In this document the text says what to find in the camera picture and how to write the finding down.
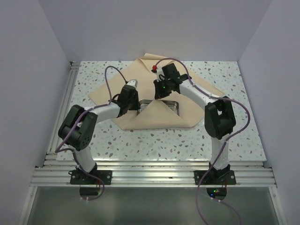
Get stainless steel tray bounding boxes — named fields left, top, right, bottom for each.
left=136, top=98, right=181, bottom=116

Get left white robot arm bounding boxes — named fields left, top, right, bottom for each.
left=55, top=80, right=140, bottom=184

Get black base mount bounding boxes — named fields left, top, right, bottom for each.
left=68, top=169, right=113, bottom=185
left=193, top=164, right=237, bottom=185

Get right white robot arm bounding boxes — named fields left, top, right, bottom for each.
left=151, top=63, right=236, bottom=184

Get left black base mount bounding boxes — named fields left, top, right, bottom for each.
left=68, top=169, right=113, bottom=185

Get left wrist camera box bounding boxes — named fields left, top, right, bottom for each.
left=126, top=79, right=138, bottom=89

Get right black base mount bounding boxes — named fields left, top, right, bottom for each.
left=193, top=164, right=237, bottom=185

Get aluminium frame rails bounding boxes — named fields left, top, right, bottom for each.
left=31, top=61, right=276, bottom=188

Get beige cloth mat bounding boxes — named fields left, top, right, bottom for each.
left=89, top=53, right=204, bottom=130

